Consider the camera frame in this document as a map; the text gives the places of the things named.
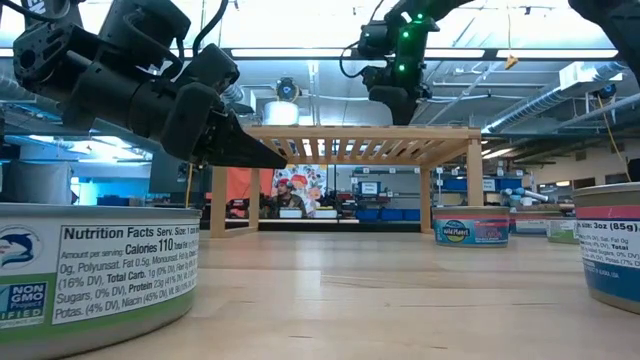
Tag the orange fabric panel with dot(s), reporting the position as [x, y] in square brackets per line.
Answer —
[240, 182]

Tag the black ceiling camera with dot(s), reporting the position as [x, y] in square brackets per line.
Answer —
[287, 90]

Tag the floral print poster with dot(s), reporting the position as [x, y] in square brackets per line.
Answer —
[312, 187]

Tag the grey round ceiling duct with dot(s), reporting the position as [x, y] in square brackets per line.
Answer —
[7, 87]

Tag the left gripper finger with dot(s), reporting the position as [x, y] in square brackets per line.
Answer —
[190, 125]
[212, 67]

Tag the silver flexible duct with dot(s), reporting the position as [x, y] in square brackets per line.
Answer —
[232, 94]

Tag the white sign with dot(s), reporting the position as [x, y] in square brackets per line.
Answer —
[369, 188]

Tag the person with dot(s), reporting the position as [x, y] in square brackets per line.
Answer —
[286, 200]

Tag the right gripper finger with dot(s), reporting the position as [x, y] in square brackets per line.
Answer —
[400, 107]

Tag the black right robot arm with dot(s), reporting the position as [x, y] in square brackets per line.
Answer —
[412, 47]

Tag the ceiling light panel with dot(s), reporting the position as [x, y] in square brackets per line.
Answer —
[455, 53]
[555, 53]
[5, 53]
[290, 53]

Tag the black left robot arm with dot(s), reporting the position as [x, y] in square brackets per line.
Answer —
[50, 55]

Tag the blue shelf bin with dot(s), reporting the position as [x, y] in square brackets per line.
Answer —
[510, 184]
[455, 185]

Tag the dark monitor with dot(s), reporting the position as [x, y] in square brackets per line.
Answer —
[167, 177]

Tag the yellow hanging tag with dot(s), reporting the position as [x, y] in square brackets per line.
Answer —
[511, 62]

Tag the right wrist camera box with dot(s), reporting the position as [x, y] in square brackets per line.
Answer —
[377, 40]

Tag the silver ceiling duct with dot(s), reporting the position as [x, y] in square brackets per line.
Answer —
[550, 95]

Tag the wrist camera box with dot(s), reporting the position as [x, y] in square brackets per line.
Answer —
[150, 25]
[377, 40]

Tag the white tray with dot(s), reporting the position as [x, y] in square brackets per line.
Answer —
[325, 214]
[291, 214]

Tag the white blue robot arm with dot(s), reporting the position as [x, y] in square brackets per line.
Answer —
[525, 196]

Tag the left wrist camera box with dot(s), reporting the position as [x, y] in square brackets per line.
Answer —
[150, 25]

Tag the tuna can green white label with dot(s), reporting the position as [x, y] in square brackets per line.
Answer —
[100, 280]
[562, 231]

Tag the white cylinder lamp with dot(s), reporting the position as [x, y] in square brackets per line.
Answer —
[280, 114]

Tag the grey covered cabinet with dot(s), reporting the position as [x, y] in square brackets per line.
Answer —
[35, 182]

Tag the blue storage bin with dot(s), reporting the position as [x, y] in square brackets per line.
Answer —
[411, 215]
[367, 215]
[391, 215]

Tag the wooden slatted shelf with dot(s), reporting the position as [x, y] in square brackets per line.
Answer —
[360, 132]

